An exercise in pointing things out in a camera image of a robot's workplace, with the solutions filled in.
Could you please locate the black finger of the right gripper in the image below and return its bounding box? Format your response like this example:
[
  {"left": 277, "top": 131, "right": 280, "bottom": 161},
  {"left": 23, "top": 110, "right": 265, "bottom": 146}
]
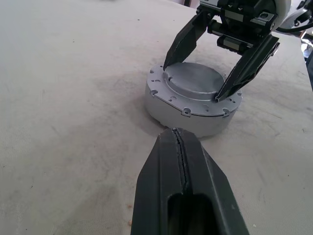
[
  {"left": 215, "top": 33, "right": 281, "bottom": 102},
  {"left": 162, "top": 11, "right": 216, "bottom": 72}
]

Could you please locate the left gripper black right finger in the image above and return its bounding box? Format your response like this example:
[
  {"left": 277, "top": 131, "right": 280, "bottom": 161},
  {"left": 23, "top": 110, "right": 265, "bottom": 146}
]
[{"left": 174, "top": 128, "right": 250, "bottom": 235}]

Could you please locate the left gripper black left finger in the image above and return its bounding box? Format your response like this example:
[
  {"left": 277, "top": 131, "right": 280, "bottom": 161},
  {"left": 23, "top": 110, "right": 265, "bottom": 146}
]
[{"left": 130, "top": 128, "right": 190, "bottom": 235}]

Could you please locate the silver round housing lid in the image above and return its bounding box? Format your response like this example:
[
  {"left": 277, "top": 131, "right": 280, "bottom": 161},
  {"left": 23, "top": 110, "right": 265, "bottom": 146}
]
[{"left": 146, "top": 62, "right": 243, "bottom": 118}]

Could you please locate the silver round motor housing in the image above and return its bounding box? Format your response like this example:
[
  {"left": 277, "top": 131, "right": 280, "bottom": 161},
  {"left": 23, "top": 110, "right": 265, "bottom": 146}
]
[{"left": 143, "top": 62, "right": 243, "bottom": 138}]

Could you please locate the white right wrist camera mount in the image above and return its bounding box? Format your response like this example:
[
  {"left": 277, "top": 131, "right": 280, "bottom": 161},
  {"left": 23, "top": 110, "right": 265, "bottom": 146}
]
[{"left": 271, "top": 0, "right": 293, "bottom": 32}]

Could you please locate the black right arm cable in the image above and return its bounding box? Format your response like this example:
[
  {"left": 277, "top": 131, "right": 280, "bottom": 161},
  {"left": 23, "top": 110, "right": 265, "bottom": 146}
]
[{"left": 277, "top": 23, "right": 313, "bottom": 34}]

